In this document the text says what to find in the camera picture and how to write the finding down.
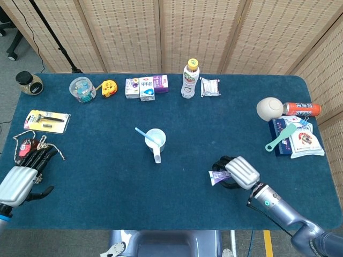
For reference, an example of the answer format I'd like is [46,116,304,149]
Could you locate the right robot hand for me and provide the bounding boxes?
[212,156,260,191]

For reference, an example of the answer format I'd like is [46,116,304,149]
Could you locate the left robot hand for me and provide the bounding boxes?
[0,148,58,207]

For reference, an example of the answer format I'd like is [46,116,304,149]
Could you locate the purple white toothpaste tube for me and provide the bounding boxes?
[208,170,232,186]

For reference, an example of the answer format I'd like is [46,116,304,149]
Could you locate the white cup with handle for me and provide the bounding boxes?
[144,128,167,164]

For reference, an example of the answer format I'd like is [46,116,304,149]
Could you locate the light blue toothbrush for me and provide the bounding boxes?
[135,127,155,143]

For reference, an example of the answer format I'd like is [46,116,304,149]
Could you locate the brown sauce bottle red label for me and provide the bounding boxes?
[16,138,40,160]

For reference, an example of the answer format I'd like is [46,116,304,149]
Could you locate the teal rice spoon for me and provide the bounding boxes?
[265,123,297,153]

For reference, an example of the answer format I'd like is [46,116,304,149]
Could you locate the dark blue patterned box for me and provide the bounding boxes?
[269,118,295,157]

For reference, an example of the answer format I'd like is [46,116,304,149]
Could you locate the beige upturned bowl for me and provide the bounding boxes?
[256,97,284,123]

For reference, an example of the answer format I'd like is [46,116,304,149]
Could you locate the razor in yellow blister pack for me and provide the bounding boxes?
[23,109,71,134]

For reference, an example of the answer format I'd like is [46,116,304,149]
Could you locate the white snack bag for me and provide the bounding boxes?
[288,125,325,159]

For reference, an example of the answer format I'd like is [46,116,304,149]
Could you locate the white plastic packet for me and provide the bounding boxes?
[281,115,314,134]

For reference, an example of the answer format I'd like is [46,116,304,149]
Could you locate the yellow floor tape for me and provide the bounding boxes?
[263,230,274,257]

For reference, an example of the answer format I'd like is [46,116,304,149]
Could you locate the orange spray can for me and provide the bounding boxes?
[282,102,322,117]

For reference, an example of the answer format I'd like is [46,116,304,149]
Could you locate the blue table cloth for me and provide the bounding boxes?
[0,72,339,231]

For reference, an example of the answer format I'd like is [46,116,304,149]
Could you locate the silver snack packet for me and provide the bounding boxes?
[200,77,222,97]

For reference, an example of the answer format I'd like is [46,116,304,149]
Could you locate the glass jar black lid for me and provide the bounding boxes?
[15,71,43,95]

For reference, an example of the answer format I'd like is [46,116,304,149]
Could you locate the grey blue robot torso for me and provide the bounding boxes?
[99,229,236,257]

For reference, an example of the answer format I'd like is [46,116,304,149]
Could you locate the drink bottle yellow cap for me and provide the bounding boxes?
[181,58,200,99]

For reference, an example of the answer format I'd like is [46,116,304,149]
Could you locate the clear plastic jar of clips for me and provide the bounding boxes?
[69,77,97,104]

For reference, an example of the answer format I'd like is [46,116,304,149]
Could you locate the white blue milk carton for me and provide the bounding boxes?
[138,76,156,102]

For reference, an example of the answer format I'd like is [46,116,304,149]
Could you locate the yellow tape measure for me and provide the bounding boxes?
[96,80,118,98]

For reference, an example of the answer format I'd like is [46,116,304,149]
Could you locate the white purple milk carton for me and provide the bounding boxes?
[125,78,140,100]

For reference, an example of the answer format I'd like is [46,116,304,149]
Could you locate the black office chair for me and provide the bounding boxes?
[0,6,25,61]

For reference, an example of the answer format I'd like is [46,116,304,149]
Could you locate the black tripod stand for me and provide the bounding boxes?
[28,0,84,74]

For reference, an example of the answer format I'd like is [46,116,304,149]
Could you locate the bamboo folding screen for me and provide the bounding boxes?
[0,0,343,188]

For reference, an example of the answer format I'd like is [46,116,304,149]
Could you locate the coiled speckled rope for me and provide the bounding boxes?
[12,130,66,185]

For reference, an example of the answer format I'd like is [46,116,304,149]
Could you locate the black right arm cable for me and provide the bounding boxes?
[246,196,293,237]

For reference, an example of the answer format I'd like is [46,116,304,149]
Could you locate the thin black hanging cable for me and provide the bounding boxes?
[10,0,45,67]

